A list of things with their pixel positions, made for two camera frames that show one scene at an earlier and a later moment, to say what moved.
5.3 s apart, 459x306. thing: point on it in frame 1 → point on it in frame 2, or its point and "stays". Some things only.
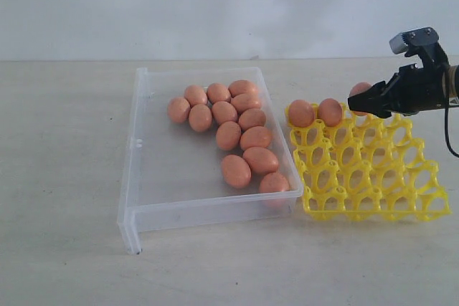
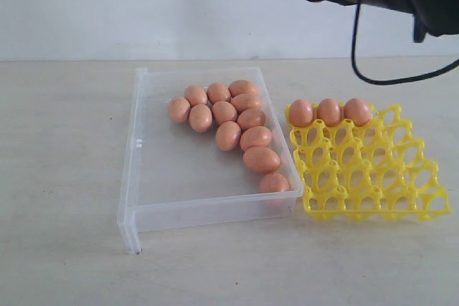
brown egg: [330, 110] stays
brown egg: [300, 113] stays
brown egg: [261, 160] stays
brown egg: [357, 88] → [358, 110]
